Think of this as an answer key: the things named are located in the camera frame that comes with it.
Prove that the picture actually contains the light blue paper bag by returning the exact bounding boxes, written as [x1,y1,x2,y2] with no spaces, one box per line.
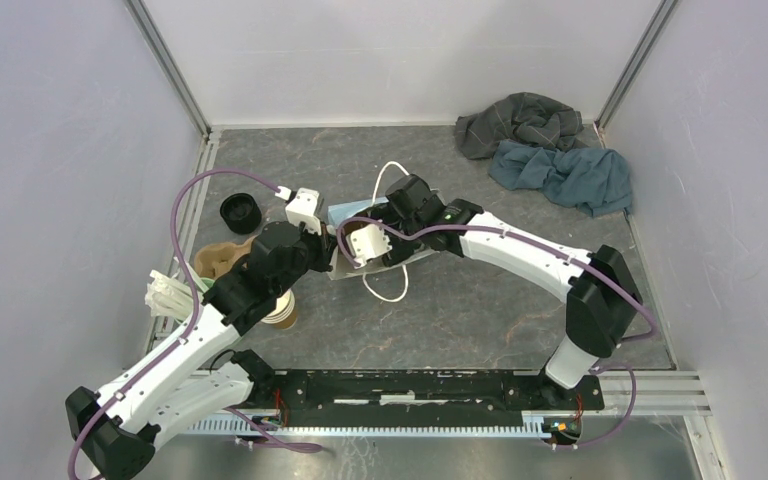
[328,161,434,303]

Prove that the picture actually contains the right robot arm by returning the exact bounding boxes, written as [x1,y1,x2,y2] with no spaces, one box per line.
[345,175,642,408]

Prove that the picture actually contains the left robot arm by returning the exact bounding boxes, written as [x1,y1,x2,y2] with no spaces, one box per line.
[66,221,337,479]

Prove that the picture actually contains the stack of paper cups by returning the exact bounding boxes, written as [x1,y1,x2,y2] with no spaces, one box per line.
[260,290,298,330]

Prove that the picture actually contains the stack of black lids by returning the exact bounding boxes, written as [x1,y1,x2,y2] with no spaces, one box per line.
[219,193,263,235]

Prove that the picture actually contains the grey crumpled cloth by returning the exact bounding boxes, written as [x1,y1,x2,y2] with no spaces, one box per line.
[454,92,585,160]

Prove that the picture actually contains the brown cardboard cup carrier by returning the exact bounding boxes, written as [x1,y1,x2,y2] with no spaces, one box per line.
[193,237,254,280]

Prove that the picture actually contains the blue crumpled cloth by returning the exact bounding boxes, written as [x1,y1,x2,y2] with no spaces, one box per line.
[488,140,632,217]

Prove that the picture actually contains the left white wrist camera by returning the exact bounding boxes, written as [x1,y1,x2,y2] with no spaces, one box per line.
[275,186,325,235]

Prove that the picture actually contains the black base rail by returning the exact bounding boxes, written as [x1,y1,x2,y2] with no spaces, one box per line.
[188,369,605,439]

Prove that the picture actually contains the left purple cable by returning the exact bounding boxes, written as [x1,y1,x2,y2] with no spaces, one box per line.
[67,167,324,480]

